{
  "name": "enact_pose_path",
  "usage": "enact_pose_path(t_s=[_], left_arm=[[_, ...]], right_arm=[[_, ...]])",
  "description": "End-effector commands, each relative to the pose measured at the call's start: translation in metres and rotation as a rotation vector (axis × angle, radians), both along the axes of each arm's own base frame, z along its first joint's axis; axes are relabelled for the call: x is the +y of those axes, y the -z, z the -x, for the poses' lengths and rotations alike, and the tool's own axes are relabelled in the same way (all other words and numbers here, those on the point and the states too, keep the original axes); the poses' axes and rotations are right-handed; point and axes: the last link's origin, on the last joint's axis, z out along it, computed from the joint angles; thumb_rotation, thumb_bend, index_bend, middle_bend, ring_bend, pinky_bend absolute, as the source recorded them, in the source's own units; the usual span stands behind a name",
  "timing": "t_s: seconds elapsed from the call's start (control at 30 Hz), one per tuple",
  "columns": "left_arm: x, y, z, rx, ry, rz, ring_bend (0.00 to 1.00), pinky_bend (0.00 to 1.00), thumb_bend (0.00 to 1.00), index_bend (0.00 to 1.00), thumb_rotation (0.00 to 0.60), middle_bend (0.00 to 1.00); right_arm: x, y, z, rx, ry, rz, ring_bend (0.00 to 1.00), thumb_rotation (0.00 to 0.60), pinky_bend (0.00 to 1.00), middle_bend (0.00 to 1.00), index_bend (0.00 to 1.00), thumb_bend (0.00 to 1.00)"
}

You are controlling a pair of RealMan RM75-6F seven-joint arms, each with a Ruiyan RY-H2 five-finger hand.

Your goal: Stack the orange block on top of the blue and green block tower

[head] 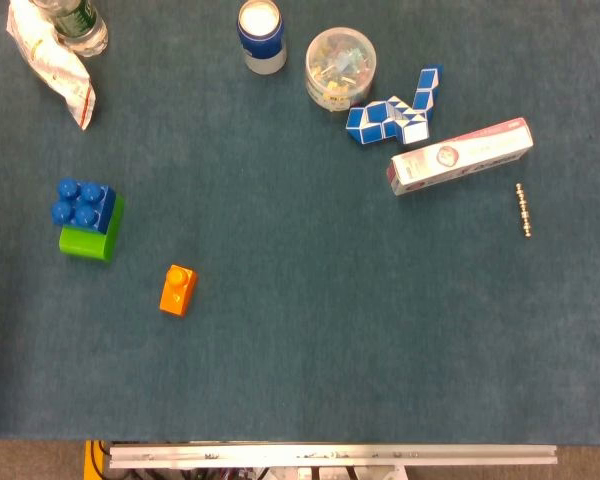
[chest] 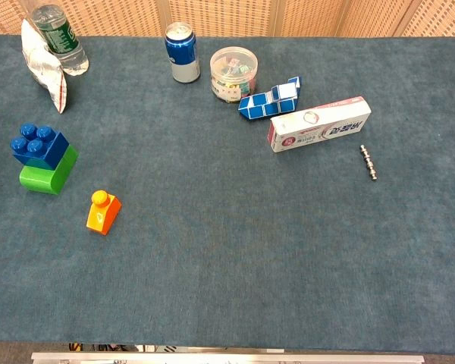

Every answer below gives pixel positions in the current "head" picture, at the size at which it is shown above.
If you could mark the white and pink toothpaste box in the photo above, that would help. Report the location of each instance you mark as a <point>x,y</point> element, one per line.
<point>460,155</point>

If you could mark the clear jar of colourful clips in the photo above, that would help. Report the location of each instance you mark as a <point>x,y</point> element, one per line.
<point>340,65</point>

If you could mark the teal felt table cloth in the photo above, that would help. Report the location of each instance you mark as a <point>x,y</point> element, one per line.
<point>300,300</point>

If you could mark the small beaded metal rod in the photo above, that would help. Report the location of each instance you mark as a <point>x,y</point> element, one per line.
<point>523,210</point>

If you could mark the blue and white drink can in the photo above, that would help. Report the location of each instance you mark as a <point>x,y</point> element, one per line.
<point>262,45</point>

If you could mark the green toy block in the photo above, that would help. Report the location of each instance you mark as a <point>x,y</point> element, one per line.
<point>85,245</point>

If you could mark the clear bottle with green label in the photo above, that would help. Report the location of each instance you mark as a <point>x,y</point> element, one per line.
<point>80,25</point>

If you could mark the aluminium profile rail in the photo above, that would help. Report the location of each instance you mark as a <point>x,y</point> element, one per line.
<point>330,456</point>

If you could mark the orange toy block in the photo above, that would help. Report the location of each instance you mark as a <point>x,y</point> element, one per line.
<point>177,295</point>

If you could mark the blue and white snake puzzle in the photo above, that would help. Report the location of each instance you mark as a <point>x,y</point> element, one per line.
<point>375,120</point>

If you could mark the crumpled white snack bag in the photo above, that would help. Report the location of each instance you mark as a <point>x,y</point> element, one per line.
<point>60,70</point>

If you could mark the blue toy block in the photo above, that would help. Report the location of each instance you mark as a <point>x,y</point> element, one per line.
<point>82,205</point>

